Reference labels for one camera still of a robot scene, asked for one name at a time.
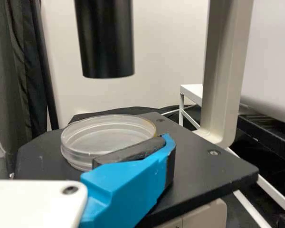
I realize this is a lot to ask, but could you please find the white metal rack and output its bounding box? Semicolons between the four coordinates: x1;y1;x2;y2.
180;83;285;228

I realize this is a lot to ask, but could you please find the white box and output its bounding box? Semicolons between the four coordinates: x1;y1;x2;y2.
238;0;285;117

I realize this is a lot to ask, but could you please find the petri dish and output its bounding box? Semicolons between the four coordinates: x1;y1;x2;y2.
60;114;157;172

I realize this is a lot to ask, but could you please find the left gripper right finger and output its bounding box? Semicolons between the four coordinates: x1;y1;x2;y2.
79;133;176;228

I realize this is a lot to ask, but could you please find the cream microscope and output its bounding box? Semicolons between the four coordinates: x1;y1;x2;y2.
9;0;259;228

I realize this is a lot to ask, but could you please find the black platform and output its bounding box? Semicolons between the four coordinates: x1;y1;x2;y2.
237;113;285;164

